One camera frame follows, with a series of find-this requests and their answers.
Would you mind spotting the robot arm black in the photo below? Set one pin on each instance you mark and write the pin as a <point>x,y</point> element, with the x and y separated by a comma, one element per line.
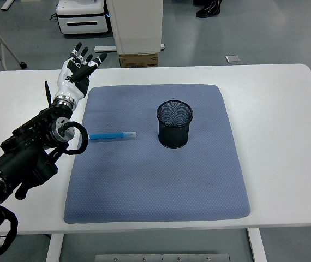
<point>21,163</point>

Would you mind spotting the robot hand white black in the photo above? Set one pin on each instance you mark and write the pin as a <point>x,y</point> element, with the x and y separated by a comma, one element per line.
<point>69,87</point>

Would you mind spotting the blue marker with clear cap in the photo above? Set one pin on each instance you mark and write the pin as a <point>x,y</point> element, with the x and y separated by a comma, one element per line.
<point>109,135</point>

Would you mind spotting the brown cardboard box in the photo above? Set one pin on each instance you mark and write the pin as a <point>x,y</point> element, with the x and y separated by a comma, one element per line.
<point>136,61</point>

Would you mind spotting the grey metal floor bar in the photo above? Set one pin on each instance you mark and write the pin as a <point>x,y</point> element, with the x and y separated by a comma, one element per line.
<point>103,49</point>

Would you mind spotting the person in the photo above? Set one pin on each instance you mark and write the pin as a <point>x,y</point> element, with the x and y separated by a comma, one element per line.
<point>208,9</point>

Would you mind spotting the white floor bar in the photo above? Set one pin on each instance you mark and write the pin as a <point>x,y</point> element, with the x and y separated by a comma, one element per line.
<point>8,5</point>

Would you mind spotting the black mesh pen holder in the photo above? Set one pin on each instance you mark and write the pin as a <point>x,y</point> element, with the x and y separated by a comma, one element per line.
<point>172,136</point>

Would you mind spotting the white table leg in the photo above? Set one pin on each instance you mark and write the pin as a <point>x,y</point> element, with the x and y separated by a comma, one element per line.
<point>257,245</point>
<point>54,248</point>

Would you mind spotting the grey metal plate with screws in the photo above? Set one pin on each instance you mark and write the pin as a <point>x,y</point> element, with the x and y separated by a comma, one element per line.
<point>161,258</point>

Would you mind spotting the white machine with black slot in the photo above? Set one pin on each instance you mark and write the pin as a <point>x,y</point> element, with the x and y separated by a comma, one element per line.
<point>82,16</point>

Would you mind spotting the blue textured mat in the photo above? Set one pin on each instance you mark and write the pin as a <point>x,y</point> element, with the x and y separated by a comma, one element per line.
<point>144,185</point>

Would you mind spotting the white pedestal column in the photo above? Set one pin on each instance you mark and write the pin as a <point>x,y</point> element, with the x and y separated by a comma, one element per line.
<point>136,24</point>

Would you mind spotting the silver floor socket plate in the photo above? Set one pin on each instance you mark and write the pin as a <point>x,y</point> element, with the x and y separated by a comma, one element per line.
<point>232,59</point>

